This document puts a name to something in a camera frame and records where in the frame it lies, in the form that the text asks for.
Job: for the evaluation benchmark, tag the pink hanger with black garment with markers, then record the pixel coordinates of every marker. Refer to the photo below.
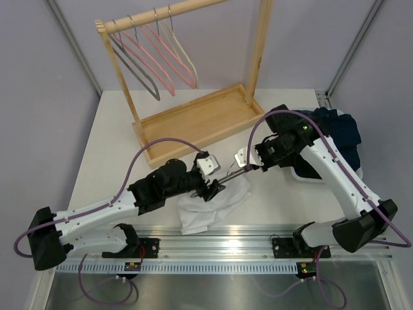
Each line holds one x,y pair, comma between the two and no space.
166,50

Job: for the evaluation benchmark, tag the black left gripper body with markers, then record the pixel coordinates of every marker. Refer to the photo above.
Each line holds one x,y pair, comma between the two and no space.
197,184

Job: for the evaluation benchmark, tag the dark blue garment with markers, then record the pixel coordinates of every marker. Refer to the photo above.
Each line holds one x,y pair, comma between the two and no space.
344,131

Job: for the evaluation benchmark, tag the grey metal hanger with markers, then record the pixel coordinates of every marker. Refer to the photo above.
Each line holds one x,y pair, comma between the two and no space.
154,91

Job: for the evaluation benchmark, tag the aluminium mounting rail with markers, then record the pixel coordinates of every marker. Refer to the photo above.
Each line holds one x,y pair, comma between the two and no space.
227,242

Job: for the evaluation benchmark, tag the grey hanger with white garment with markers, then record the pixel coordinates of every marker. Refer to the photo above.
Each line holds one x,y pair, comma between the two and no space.
224,178

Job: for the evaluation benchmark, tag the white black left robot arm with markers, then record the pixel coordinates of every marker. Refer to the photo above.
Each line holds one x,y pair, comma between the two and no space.
99,228

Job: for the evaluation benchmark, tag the white garment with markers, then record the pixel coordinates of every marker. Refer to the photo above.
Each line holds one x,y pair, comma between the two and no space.
197,216

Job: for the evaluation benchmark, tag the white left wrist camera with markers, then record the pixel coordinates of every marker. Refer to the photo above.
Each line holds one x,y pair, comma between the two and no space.
208,166

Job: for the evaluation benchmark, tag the wooden hanger with blue garment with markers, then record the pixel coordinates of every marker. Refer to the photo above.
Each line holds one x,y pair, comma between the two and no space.
177,48

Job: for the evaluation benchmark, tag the white slotted cable duct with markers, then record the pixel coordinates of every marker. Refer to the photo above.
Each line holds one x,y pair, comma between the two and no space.
105,267

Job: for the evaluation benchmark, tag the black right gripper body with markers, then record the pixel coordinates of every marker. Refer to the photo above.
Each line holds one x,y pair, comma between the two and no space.
271,152

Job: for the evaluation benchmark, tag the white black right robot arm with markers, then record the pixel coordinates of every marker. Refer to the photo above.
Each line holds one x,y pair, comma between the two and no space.
297,135

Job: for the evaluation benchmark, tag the wooden clothes rack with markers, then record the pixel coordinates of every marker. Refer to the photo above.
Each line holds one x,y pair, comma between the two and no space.
204,120

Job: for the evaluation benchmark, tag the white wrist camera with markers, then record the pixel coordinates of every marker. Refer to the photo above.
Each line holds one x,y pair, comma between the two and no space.
208,166
241,158

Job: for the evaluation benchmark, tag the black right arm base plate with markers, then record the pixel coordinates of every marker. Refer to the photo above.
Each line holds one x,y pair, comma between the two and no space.
285,248

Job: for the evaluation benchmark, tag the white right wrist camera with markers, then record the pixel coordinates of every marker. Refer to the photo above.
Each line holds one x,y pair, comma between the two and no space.
241,158

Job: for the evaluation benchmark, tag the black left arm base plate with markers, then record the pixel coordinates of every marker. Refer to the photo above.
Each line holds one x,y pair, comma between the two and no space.
148,247

